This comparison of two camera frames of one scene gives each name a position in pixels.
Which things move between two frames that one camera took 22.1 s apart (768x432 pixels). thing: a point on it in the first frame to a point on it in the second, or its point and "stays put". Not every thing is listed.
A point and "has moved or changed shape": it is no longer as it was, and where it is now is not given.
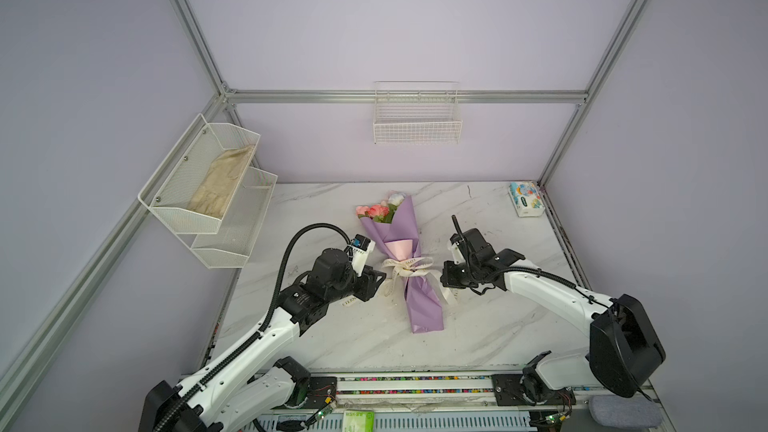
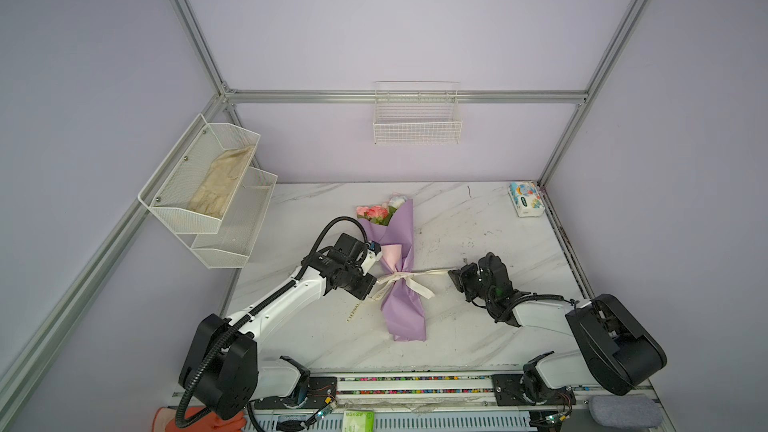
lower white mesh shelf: x=240 y=223 stays put
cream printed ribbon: x=416 y=266 to x=387 y=280
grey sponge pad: x=628 y=413 stays put
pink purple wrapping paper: x=401 y=238 has moved or changed shape
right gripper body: x=470 y=278 to x=486 y=294
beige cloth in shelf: x=217 y=191 stays put
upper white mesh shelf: x=194 y=187 stays put
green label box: x=358 y=421 stays put
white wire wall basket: x=417 y=112 stays put
